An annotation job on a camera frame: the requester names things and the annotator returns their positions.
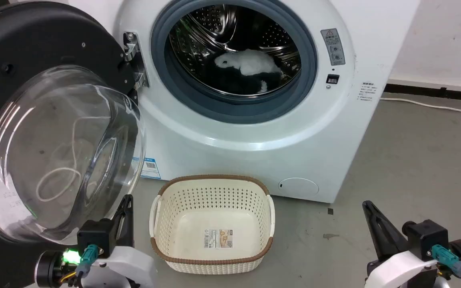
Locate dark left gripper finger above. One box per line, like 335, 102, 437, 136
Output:
121, 195, 134, 248
112, 195, 129, 246

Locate blue and white QR sticker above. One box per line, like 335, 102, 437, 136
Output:
132, 157, 162, 180

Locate teal plug gripper cable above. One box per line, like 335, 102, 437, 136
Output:
74, 244, 99, 286
432, 245, 461, 288

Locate small printed text label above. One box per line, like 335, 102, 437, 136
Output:
358, 82, 377, 102

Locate grey warning sticker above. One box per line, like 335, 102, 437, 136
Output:
321, 28, 346, 66

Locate paper product label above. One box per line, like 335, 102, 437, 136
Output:
204, 228, 234, 249

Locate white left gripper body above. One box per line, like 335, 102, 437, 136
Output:
34, 246, 158, 288

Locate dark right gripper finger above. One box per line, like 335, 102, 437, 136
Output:
367, 201, 410, 258
362, 201, 393, 260

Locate stainless steel perforated drum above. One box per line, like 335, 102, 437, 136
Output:
169, 4, 302, 97

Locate black and white clothes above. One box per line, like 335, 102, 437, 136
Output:
214, 49, 284, 93

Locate white front-load washing machine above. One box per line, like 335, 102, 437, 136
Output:
69, 0, 421, 204

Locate white looped cord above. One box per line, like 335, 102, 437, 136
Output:
36, 116, 111, 202

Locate black baseboard strip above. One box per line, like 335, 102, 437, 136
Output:
383, 79, 461, 102

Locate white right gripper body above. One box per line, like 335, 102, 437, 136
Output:
366, 239, 461, 288

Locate cream laundry basket brown rim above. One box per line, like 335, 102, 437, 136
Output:
149, 174, 276, 275

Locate metal door hinge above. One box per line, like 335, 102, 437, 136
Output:
123, 32, 150, 89

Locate teal plug right gripper cable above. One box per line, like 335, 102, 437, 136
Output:
432, 245, 461, 288

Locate teal plug left gripper cable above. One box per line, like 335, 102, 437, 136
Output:
74, 244, 99, 286

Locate black washer door glass bowl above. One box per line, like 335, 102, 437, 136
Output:
0, 0, 148, 288

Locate round white filter cover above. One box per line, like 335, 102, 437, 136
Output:
277, 177, 319, 198

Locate white power cable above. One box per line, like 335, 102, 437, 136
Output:
379, 97, 461, 114

